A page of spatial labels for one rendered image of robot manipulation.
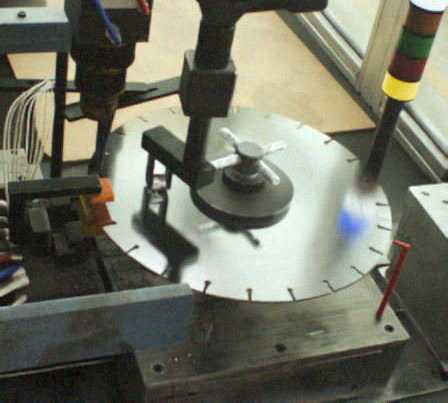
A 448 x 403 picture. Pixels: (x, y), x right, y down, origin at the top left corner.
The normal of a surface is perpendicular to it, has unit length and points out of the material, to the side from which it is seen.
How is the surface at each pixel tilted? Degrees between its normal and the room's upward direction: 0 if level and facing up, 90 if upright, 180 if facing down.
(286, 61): 0
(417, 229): 90
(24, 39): 90
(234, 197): 5
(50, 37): 90
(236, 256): 0
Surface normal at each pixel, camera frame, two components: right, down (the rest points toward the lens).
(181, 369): 0.16, -0.78
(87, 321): 0.33, 0.62
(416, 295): -0.93, 0.09
